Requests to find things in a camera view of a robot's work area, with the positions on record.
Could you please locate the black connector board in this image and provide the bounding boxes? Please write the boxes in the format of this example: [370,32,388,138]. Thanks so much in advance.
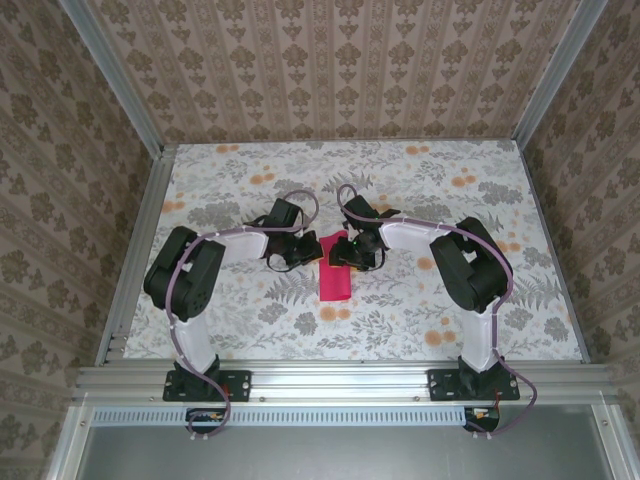
[462,405,501,434]
[185,407,229,436]

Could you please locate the aluminium lower frame bar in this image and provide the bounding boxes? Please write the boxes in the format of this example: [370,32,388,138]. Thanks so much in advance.
[589,403,634,480]
[44,404,94,480]

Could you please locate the pink paper sheet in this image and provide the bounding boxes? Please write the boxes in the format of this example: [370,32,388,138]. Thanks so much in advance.
[318,230,353,303]

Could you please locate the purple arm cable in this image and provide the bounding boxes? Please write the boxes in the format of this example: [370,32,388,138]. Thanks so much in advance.
[337,184,541,441]
[167,189,324,444]

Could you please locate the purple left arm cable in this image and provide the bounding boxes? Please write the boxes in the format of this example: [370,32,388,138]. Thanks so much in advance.
[167,189,324,444]

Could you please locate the grey slotted cable duct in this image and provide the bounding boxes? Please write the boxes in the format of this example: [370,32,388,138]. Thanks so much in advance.
[92,405,501,426]

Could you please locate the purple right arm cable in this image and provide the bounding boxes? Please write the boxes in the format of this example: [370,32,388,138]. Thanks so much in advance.
[337,184,541,441]

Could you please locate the aluminium cross rail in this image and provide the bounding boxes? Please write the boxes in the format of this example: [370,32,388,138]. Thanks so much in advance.
[72,363,619,404]

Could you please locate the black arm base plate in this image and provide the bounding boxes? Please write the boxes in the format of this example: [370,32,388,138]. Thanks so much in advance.
[163,368,252,403]
[428,368,521,403]

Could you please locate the grey metal panel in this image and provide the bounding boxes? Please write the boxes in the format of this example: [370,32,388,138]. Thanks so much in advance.
[79,424,609,480]

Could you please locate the aluminium side rail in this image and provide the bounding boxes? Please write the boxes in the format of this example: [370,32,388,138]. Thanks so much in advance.
[94,143,176,367]

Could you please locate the floral table cover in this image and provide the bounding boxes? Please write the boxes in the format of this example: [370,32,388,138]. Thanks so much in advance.
[122,141,585,362]

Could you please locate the aluminium corner post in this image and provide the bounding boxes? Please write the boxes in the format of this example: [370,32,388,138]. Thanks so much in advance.
[58,0,166,159]
[510,0,615,146]

